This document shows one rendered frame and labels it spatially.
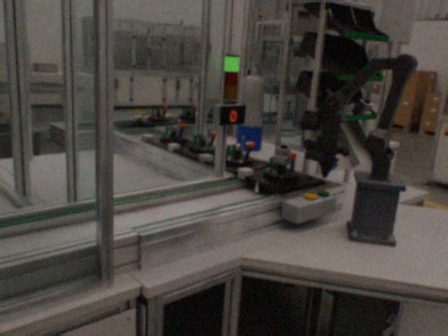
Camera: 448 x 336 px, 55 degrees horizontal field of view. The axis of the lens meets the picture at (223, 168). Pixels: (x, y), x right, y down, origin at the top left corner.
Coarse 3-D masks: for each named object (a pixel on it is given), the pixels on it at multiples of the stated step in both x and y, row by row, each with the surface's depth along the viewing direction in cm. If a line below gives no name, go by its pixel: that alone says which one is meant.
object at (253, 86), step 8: (248, 64) 251; (248, 72) 255; (248, 80) 251; (256, 80) 250; (264, 80) 254; (248, 88) 252; (256, 88) 251; (264, 88) 255; (248, 96) 253; (256, 96) 252; (248, 104) 254; (256, 104) 254; (248, 112) 255; (256, 112) 255; (248, 120) 256; (256, 120) 256
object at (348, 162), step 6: (318, 132) 179; (342, 132) 184; (342, 138) 184; (342, 144) 184; (348, 144) 181; (336, 156) 180; (342, 156) 181; (348, 156) 182; (354, 156) 179; (342, 162) 179; (348, 162) 181; (354, 162) 179; (336, 168) 176; (342, 168) 177; (348, 168) 179
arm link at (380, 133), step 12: (396, 72) 128; (408, 72) 126; (396, 84) 130; (396, 96) 131; (384, 108) 133; (396, 108) 133; (384, 120) 134; (372, 132) 136; (384, 132) 134; (384, 144) 134
